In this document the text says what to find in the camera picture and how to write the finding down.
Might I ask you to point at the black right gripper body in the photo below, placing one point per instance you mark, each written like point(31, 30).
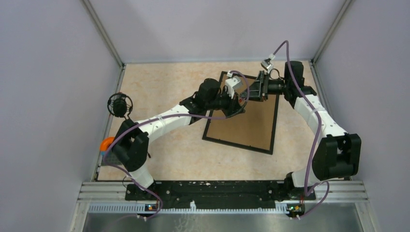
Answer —
point(264, 85)

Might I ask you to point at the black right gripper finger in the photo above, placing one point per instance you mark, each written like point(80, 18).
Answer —
point(254, 82)
point(254, 95)

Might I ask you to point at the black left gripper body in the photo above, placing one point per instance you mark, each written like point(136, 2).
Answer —
point(228, 104)

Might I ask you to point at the black wooden picture frame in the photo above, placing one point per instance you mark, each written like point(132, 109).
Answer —
point(253, 130)

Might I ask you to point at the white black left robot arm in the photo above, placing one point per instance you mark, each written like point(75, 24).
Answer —
point(132, 140)

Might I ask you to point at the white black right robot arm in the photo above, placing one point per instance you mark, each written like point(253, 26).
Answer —
point(335, 153)

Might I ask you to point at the black microphone on stand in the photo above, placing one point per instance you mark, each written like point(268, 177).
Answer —
point(119, 105)

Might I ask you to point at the orange curved toy brick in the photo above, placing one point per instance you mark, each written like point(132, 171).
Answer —
point(105, 144)

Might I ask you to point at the grey brick baseplate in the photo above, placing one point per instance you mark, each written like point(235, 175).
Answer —
point(109, 158)

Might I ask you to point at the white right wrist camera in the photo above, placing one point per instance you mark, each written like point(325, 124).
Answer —
point(267, 65)

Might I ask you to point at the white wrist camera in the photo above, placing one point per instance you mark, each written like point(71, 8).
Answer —
point(267, 65)
point(232, 83)

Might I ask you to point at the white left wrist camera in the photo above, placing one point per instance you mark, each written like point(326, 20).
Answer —
point(232, 83)

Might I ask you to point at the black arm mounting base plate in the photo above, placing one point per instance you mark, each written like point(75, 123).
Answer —
point(255, 194)

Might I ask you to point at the aluminium front frame rail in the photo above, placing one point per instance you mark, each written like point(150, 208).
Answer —
point(104, 197)

